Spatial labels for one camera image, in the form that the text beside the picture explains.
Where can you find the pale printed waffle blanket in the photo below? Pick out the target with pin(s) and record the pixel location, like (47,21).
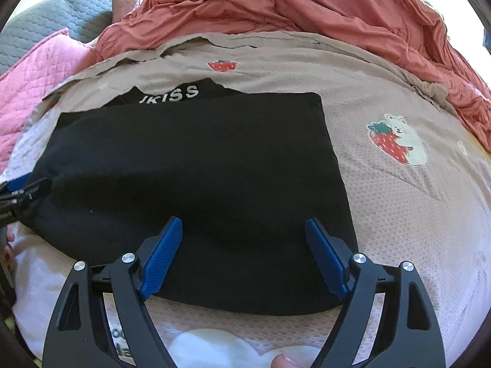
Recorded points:
(383,199)

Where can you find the grey quilted pillow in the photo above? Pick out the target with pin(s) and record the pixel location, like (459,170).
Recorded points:
(57,15)

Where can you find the pink plush cushion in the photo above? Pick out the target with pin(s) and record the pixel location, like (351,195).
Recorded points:
(124,4)

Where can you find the black small garment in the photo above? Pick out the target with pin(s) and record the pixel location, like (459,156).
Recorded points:
(191,161)

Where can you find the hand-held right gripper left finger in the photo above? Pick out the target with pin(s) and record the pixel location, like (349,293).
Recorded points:
(165,253)

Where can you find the person's right hand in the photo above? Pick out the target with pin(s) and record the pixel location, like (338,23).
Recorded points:
(285,362)

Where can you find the coral red duvet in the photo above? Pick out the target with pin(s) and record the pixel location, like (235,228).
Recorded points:
(307,4)

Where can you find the pink quilted pillow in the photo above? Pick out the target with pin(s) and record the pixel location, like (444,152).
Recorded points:
(34,76)

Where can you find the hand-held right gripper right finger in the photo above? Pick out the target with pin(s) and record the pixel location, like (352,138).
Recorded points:
(324,257)

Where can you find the person's left hand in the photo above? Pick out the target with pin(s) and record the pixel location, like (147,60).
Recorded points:
(7,249)

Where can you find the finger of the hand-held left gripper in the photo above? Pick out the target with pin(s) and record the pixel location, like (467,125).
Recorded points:
(19,184)
(19,205)

